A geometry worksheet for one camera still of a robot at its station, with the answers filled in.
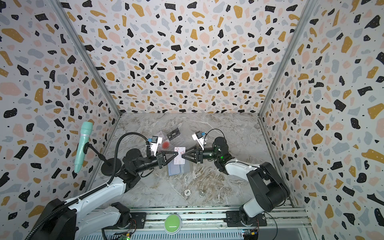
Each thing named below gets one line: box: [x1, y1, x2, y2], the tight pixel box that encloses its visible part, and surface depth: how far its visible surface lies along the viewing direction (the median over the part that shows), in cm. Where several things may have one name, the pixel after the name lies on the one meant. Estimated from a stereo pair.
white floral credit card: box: [174, 146, 186, 165], surface depth 74 cm
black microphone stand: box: [83, 142, 122, 176], surface depth 91 cm
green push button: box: [164, 214, 182, 235], surface depth 74 cm
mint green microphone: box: [74, 121, 93, 174], surface depth 70 cm
